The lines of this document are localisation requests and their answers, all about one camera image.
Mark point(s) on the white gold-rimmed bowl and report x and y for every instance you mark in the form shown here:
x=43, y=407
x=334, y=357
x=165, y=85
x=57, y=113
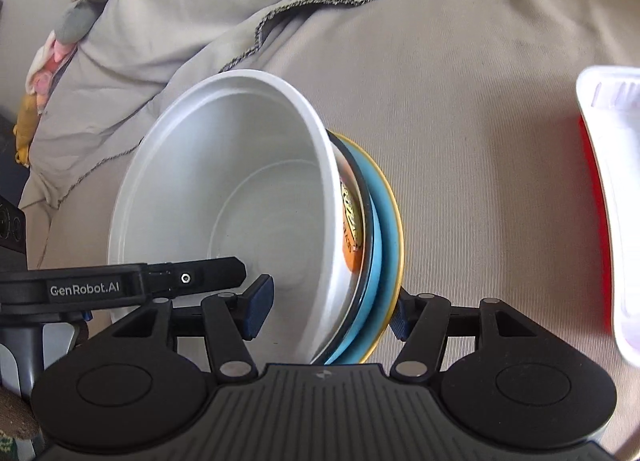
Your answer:
x=395, y=241

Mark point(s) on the orange plush toy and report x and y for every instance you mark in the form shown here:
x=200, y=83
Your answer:
x=27, y=126

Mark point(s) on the blue bowl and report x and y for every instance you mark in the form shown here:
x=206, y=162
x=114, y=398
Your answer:
x=374, y=261

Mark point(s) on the black device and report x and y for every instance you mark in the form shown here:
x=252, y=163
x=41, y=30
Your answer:
x=11, y=226

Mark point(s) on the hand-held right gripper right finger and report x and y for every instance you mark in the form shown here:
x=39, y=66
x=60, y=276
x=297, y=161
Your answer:
x=398, y=323

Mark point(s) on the white plastic bowl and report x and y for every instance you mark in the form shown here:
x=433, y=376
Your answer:
x=220, y=191

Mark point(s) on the grey plush toy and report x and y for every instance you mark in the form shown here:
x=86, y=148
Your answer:
x=75, y=23

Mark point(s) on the brown patterned cloth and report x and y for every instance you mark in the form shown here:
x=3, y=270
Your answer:
x=15, y=421

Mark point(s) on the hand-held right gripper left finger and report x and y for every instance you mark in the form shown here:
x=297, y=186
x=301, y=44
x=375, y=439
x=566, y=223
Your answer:
x=257, y=308

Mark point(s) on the pink plush toy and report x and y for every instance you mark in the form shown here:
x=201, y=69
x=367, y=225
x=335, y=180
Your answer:
x=50, y=63

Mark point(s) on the red and white rectangular tray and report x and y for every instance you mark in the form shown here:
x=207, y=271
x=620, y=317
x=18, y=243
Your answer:
x=617, y=191

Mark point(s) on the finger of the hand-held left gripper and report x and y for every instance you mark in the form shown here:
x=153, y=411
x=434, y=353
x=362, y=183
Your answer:
x=200, y=277

